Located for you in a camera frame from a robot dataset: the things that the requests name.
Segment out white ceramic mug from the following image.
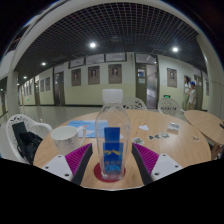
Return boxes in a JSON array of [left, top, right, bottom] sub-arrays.
[[50, 125, 87, 156]]

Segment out person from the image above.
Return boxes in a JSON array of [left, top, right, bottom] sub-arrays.
[[183, 75, 192, 110], [186, 80, 198, 111]]

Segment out round ceiling lights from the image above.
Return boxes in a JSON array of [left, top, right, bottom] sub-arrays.
[[39, 41, 180, 67]]

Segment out round wooden table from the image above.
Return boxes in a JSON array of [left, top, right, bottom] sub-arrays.
[[183, 109, 224, 158]]

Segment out light blue paper sheet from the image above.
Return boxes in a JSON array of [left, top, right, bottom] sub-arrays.
[[66, 119, 110, 139]]

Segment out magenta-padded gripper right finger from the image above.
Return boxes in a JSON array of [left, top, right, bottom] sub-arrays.
[[131, 142, 184, 187]]

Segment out clear blue-labelled water bottle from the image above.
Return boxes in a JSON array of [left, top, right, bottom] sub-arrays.
[[94, 87, 131, 181]]

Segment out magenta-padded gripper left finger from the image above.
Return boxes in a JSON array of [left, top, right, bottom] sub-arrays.
[[41, 143, 94, 187]]

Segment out black bag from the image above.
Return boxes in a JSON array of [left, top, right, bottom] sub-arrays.
[[11, 121, 44, 165]]

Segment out dark wooden door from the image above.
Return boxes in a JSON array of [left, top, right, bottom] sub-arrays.
[[53, 71, 66, 107]]

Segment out framed wall portraits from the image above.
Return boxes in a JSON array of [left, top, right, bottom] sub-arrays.
[[21, 63, 211, 98]]

